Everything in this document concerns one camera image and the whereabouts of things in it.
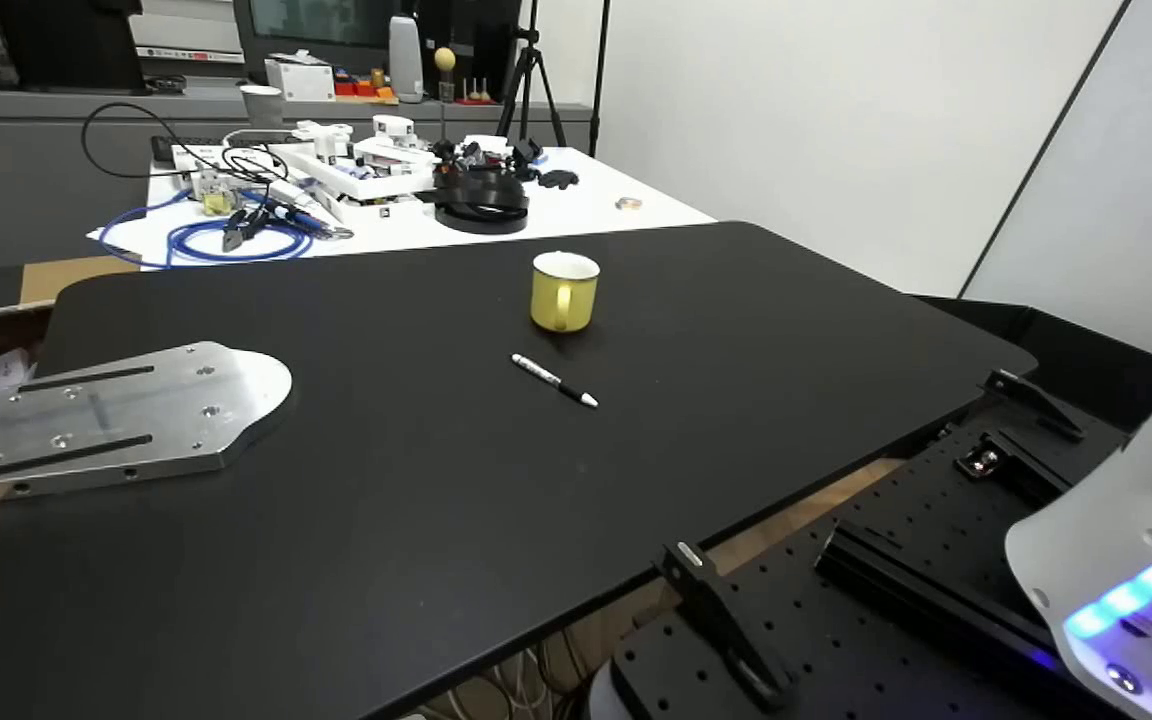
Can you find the white and black pen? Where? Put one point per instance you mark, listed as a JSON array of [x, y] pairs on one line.
[[554, 381]]

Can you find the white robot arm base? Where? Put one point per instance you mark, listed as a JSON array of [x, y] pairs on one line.
[[1085, 567]]

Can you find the yellow mug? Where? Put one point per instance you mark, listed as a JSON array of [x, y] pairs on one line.
[[563, 292]]

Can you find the black round device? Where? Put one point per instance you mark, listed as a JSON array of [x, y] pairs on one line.
[[476, 184]]

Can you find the black clamp front edge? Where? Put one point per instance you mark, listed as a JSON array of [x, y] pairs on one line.
[[717, 621]]

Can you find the black clamp edge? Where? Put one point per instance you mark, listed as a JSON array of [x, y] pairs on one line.
[[1029, 392], [717, 621]]

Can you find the white electronics clutter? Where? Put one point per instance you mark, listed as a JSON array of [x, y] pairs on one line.
[[326, 165]]

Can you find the white cylinder on shelf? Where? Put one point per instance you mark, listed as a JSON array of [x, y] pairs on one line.
[[404, 66]]

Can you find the black optical breadboard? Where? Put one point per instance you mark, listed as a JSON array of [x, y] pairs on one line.
[[945, 510]]

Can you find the white table background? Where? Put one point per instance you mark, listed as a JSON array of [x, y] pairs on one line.
[[569, 195]]

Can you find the silver metal mounting plate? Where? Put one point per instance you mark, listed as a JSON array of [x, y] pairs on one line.
[[164, 415]]

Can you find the black clamp right edge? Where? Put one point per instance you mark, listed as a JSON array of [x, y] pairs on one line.
[[1029, 392]]

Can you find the black camera tripod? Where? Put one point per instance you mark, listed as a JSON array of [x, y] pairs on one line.
[[526, 81]]

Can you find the black aluminium rail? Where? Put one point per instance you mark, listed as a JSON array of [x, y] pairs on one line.
[[927, 605]]

